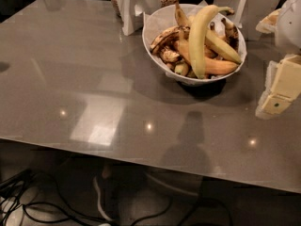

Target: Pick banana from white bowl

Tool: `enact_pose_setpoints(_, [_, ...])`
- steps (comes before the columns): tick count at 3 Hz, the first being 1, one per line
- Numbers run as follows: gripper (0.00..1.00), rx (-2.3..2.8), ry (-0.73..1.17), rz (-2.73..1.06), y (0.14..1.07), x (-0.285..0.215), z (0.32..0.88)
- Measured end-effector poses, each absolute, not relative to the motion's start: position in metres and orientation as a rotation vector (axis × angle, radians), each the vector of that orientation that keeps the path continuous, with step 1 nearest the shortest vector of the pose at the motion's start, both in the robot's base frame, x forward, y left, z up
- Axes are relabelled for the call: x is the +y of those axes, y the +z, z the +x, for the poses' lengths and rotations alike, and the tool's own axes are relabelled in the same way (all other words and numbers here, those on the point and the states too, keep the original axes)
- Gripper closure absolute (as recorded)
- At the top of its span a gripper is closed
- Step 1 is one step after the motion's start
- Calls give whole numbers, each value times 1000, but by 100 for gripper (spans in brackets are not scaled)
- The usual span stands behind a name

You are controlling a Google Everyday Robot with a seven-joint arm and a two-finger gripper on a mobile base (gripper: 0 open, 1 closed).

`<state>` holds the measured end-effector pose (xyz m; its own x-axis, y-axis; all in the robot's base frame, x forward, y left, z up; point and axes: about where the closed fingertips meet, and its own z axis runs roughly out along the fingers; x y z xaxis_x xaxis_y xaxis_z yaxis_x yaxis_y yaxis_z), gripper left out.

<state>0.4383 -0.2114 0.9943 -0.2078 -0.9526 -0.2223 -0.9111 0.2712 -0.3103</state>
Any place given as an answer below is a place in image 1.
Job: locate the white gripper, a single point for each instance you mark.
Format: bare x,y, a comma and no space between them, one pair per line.
289,32

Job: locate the small green-yellow banana piece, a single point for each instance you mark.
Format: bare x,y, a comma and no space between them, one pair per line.
181,68

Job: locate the brown spotted banana left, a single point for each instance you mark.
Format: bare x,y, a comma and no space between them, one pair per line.
168,35

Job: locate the dark spotted banana right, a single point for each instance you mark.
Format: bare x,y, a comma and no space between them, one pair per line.
231,34

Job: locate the large yellow-green banana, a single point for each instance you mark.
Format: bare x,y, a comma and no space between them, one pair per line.
197,34

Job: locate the white paper-lined bowl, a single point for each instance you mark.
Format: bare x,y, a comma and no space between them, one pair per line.
164,18

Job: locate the small bruised banana piece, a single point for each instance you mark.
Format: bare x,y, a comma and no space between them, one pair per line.
168,55

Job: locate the orange ripe banana bottom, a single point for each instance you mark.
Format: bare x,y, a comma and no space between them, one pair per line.
212,66

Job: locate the yellow banana right side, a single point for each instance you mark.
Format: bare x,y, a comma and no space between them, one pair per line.
221,47

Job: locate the upright brown-tipped banana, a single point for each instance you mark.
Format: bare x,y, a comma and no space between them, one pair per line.
180,16

